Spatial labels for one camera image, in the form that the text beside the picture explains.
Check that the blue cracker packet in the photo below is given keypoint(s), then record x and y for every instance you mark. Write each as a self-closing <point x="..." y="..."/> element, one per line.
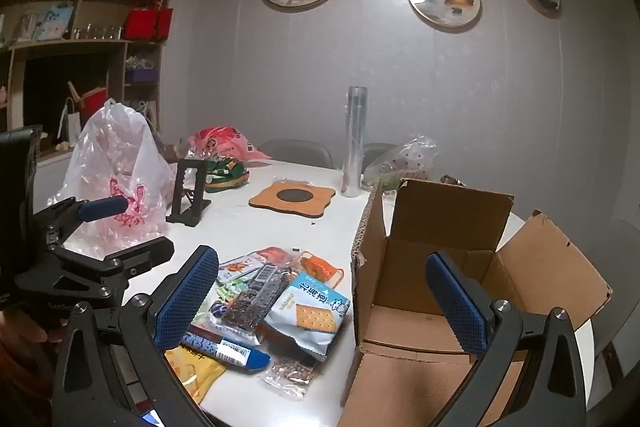
<point x="305" y="312"/>

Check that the white blue yogurt pouch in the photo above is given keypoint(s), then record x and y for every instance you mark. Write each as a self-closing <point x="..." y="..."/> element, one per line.
<point x="217" y="309"/>

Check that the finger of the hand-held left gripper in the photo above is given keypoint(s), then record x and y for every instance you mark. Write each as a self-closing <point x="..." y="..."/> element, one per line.
<point x="102" y="208"/>
<point x="140" y="257"/>

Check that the green snack bag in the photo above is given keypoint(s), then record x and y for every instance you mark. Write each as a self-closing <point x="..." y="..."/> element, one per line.
<point x="225" y="177"/>

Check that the orange and white snack packet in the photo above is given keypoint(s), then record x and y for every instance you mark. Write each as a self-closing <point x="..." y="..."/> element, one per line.
<point x="240" y="269"/>

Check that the brown pastry pack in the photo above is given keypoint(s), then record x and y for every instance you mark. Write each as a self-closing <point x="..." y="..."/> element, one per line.
<point x="452" y="180"/>

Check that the white plastic bag red print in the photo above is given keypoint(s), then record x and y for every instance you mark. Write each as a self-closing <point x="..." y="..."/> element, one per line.
<point x="115" y="147"/>

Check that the white paper bag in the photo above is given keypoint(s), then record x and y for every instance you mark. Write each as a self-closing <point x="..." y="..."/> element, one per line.
<point x="72" y="122"/>

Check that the blue chocolate bar wrapper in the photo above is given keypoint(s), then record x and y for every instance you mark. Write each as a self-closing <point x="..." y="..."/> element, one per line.
<point x="235" y="352"/>

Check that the clear bag of greens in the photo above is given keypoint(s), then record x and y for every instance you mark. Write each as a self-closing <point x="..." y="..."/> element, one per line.
<point x="405" y="157"/>

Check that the purple box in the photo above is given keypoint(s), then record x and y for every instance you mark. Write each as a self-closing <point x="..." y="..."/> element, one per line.
<point x="142" y="76"/>

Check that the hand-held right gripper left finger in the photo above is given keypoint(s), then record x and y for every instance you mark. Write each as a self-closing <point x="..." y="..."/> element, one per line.
<point x="187" y="294"/>

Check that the orange window snack packet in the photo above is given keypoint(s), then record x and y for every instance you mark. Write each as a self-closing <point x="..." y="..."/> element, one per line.
<point x="322" y="269"/>

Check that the black phone stand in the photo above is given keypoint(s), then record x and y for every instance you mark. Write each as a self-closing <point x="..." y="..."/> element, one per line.
<point x="187" y="216"/>

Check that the clear plastic roll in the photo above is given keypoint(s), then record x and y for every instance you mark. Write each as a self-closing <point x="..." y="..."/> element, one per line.
<point x="354" y="142"/>

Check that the blue picture box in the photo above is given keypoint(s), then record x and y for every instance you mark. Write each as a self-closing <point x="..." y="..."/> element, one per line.
<point x="55" y="22"/>

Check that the row of small glasses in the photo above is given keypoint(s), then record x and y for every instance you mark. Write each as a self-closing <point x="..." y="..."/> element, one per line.
<point x="100" y="33"/>

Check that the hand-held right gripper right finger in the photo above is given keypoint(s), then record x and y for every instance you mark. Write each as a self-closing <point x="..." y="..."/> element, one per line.
<point x="457" y="307"/>

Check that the clear packet of nuts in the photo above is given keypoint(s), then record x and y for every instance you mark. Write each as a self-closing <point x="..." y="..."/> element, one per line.
<point x="290" y="374"/>

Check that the dark nut bar packet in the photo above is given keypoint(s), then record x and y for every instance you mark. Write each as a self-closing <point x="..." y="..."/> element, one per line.
<point x="250" y="302"/>

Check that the person's left hand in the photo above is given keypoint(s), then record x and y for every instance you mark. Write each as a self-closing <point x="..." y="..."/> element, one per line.
<point x="30" y="332"/>

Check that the pink plastic bag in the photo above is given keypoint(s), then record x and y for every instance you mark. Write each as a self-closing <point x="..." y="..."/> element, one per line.
<point x="225" y="139"/>

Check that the grey chair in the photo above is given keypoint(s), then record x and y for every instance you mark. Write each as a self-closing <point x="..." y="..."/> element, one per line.
<point x="375" y="152"/>
<point x="300" y="152"/>

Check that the wooden coaster dark centre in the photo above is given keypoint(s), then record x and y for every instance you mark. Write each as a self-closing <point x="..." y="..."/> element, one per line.
<point x="270" y="202"/>

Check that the red box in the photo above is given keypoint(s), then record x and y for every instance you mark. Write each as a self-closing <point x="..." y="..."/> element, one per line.
<point x="95" y="104"/>

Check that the red gift bag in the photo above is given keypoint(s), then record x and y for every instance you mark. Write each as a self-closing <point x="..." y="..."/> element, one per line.
<point x="166" y="24"/>
<point x="141" y="24"/>

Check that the cardboard box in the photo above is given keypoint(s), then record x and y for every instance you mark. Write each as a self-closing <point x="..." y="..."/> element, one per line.
<point x="415" y="322"/>

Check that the yellow cracker packet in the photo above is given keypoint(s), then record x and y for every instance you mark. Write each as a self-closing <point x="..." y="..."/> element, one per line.
<point x="195" y="372"/>

